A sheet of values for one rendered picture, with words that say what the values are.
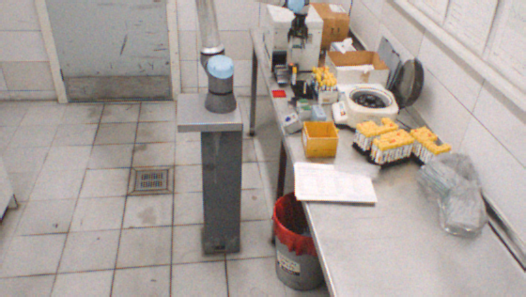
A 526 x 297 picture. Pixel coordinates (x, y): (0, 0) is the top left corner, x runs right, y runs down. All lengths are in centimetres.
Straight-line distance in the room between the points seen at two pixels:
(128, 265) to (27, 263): 54
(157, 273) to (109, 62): 198
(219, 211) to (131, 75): 190
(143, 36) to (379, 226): 272
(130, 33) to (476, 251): 301
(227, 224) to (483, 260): 135
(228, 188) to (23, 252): 123
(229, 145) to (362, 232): 84
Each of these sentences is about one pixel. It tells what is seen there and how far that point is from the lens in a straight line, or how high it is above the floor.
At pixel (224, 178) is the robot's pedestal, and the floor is 55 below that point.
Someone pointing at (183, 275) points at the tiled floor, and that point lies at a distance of 261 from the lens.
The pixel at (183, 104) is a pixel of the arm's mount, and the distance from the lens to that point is 220.
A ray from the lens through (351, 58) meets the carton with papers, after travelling 264.
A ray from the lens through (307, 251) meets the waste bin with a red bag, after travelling 227.
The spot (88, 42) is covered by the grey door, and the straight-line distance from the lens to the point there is 396.
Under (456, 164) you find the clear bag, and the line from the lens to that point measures 183.
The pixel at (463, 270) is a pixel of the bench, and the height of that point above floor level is 88.
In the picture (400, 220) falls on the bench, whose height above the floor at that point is 88.
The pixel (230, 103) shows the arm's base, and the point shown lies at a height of 95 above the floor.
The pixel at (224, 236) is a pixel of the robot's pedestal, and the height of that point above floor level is 14.
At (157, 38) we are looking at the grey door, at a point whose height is 58.
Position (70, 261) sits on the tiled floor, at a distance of 280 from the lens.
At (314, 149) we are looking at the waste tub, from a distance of 192.
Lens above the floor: 201
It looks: 35 degrees down
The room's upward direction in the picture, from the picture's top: 4 degrees clockwise
